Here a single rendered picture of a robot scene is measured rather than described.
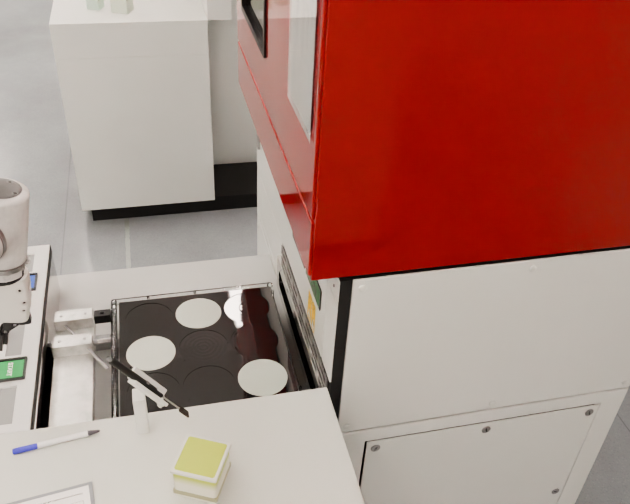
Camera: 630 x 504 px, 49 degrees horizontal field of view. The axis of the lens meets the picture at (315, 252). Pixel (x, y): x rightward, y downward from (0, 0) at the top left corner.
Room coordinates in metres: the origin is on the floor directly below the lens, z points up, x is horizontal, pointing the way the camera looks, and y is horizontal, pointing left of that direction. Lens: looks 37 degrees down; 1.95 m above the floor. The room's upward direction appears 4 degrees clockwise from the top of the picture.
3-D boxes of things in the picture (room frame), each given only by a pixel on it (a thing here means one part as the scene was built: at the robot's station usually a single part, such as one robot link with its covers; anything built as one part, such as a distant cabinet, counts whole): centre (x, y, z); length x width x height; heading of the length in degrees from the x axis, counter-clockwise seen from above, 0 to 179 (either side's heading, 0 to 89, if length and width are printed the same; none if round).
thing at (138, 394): (0.79, 0.26, 1.03); 0.06 x 0.04 x 0.13; 105
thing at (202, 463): (0.68, 0.16, 1.00); 0.07 x 0.07 x 0.07; 79
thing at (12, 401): (1.02, 0.59, 0.89); 0.55 x 0.09 x 0.14; 15
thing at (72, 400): (0.96, 0.47, 0.87); 0.36 x 0.08 x 0.03; 15
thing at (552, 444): (1.39, -0.27, 0.41); 0.82 x 0.71 x 0.82; 15
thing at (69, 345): (1.04, 0.49, 0.89); 0.08 x 0.03 x 0.03; 105
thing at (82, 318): (1.12, 0.52, 0.89); 0.08 x 0.03 x 0.03; 105
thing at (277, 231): (1.30, 0.06, 1.02); 0.82 x 0.03 x 0.40; 15
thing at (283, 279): (1.12, 0.02, 0.89); 0.44 x 0.02 x 0.10; 15
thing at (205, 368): (1.05, 0.22, 0.90); 0.34 x 0.34 x 0.01; 15
